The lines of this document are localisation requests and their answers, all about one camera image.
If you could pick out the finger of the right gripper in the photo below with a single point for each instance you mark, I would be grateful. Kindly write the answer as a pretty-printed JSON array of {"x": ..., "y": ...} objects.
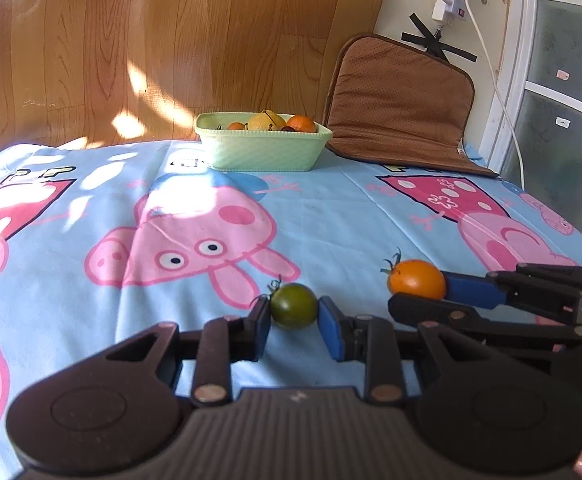
[
  {"x": 529, "y": 285},
  {"x": 413, "y": 311}
]

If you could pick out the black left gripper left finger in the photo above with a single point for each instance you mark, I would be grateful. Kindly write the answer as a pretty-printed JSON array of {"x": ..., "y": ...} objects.
[{"x": 158, "y": 354}]

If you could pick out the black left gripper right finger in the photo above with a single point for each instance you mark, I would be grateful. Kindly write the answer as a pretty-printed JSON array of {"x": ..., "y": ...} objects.
[{"x": 433, "y": 364}]

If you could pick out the green tomato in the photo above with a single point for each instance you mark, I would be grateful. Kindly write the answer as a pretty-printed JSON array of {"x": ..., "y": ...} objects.
[{"x": 292, "y": 305}]

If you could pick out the blue cartoon pig cloth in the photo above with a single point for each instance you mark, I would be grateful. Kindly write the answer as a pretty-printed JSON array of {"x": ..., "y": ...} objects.
[{"x": 96, "y": 246}]

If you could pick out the white framed glass door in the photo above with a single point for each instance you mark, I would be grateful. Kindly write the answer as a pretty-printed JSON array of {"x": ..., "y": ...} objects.
[{"x": 534, "y": 132}]

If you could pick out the brown seat cushion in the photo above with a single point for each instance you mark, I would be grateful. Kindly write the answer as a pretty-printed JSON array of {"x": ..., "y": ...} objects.
[{"x": 391, "y": 104}]

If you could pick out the orange fruit in basket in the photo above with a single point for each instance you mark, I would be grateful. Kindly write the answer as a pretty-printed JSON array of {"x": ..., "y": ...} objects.
[{"x": 301, "y": 123}]

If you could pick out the light green basket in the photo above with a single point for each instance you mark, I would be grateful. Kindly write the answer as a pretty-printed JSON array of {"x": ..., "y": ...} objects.
[{"x": 257, "y": 150}]

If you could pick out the small orange tomato in basket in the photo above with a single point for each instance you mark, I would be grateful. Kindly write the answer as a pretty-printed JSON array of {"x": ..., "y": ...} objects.
[{"x": 235, "y": 126}]

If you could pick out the wood pattern panel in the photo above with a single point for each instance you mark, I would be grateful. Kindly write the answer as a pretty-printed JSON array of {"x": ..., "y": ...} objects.
[{"x": 104, "y": 72}]

